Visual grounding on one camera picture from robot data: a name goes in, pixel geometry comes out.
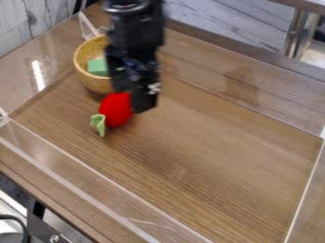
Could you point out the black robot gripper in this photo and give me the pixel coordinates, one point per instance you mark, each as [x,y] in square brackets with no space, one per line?
[135,38]

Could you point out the red felt fruit green leaf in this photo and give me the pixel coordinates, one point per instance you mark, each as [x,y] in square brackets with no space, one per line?
[113,112]

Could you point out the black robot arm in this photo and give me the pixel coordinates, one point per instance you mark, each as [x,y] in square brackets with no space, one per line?
[129,7]

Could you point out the green rectangular block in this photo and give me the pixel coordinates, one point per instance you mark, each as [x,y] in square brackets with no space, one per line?
[96,67]

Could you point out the wooden bowl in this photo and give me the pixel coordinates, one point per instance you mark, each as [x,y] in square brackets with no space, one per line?
[91,49]

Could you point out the metal table leg background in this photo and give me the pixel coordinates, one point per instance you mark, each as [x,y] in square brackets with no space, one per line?
[299,33]

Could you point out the clear acrylic tray wall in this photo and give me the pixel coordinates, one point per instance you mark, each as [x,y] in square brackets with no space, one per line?
[220,166]

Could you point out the black metal table frame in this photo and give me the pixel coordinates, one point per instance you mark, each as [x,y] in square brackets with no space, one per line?
[46,227]

